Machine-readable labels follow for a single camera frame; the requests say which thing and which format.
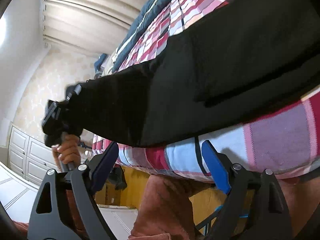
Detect white drawer cabinet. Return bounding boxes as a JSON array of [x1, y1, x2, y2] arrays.
[[8, 126, 56, 185]]

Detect beige curtain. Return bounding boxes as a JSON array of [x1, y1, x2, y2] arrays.
[[41, 0, 148, 54]]

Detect person's left hand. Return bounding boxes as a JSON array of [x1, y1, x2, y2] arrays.
[[52, 135, 81, 172]]

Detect dark blue quilt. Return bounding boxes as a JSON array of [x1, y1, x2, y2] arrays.
[[93, 0, 190, 74]]

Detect black pants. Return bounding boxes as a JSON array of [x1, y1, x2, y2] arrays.
[[69, 0, 319, 147]]

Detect plaid bed blanket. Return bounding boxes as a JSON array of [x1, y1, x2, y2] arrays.
[[93, 0, 319, 181]]

